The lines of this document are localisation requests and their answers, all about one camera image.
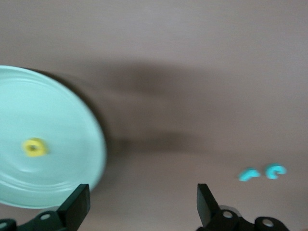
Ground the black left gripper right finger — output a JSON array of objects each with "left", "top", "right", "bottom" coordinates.
[{"left": 196, "top": 183, "right": 256, "bottom": 231}]

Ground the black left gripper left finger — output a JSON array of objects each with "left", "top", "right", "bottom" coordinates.
[{"left": 16, "top": 184, "right": 91, "bottom": 231}]

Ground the yellow foam letter a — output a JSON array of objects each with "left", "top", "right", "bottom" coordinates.
[{"left": 23, "top": 137, "right": 49, "bottom": 157}]

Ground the brown table cover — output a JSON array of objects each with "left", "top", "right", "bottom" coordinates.
[{"left": 0, "top": 0, "right": 308, "bottom": 231}]

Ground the teal foam letter r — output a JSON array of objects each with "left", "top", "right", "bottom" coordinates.
[{"left": 238, "top": 167, "right": 260, "bottom": 182}]

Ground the pale green round plate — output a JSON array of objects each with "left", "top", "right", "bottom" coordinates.
[{"left": 0, "top": 65, "right": 108, "bottom": 209}]

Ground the teal foam letter c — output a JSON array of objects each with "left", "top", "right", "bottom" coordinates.
[{"left": 264, "top": 164, "right": 287, "bottom": 180}]

